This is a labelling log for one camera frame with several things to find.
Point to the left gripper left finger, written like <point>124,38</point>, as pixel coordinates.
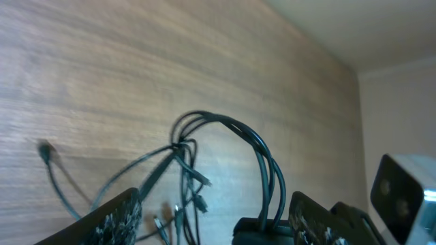
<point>114,223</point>

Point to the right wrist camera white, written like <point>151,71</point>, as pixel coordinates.
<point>403,194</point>

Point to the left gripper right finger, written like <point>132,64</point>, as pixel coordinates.
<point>312,224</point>

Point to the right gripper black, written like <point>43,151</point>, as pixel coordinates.
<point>246,232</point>

